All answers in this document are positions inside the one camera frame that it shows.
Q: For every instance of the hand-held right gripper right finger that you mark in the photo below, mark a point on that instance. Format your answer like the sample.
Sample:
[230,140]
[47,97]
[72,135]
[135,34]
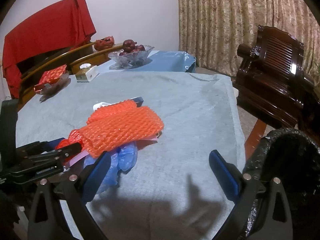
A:
[225,177]

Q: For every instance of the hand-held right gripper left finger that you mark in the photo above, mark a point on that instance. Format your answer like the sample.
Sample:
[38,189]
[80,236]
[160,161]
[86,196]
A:
[96,177]

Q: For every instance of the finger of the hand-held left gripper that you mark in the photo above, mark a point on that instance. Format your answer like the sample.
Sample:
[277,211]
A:
[72,148]
[56,142]

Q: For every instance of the red shiny wrapper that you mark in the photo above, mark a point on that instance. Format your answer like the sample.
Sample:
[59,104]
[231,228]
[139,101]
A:
[66,141]

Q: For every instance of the pink card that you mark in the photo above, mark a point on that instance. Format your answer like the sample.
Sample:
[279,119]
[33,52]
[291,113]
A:
[77,158]

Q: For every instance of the blue plastic cover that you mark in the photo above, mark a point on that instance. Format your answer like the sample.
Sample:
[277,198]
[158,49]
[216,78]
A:
[123,157]

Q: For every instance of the white tissue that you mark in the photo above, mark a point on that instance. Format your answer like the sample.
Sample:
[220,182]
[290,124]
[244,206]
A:
[100,105]

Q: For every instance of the orange foam net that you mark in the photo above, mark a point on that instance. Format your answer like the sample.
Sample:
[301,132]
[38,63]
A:
[125,130]
[115,108]

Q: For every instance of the bin with black liner bag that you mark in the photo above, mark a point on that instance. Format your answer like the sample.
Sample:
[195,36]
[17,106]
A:
[287,155]

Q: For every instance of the dark blue packet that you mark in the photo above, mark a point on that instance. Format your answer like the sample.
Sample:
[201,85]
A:
[137,100]

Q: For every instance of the glass dish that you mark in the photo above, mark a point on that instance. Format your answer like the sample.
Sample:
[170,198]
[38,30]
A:
[58,85]

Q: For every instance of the red patterned packet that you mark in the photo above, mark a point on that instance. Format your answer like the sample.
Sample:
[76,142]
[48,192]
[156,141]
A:
[51,76]

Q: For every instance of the white and gold tissue box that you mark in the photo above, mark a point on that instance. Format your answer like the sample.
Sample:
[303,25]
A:
[87,74]

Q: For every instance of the black television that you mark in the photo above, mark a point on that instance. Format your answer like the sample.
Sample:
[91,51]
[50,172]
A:
[40,60]

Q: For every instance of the grey-blue tablecloth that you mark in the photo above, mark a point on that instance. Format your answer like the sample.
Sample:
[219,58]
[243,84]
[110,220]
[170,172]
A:
[180,110]

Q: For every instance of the cream scalloped table cover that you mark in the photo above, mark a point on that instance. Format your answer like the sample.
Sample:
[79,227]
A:
[235,92]

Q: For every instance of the wooden cabinet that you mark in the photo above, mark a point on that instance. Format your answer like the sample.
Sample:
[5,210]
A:
[82,57]

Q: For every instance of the glass fruit bowl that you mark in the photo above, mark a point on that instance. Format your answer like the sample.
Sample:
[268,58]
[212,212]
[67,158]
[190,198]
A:
[130,60]

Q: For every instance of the dark red apple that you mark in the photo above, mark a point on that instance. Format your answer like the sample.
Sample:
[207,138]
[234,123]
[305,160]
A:
[131,50]
[128,43]
[140,48]
[122,52]

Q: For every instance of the dark wooden armchair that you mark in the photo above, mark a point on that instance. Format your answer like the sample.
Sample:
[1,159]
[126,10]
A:
[272,80]

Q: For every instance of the red plastic bag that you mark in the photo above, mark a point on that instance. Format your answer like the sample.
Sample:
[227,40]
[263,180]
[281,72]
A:
[103,43]

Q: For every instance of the red cloth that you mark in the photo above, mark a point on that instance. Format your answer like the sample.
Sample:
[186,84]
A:
[50,25]

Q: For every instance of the blue embroidered tablecloth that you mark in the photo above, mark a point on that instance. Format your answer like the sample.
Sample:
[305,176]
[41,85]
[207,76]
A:
[165,61]

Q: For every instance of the beige patterned curtain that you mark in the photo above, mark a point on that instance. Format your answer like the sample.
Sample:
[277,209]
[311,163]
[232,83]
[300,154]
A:
[237,17]

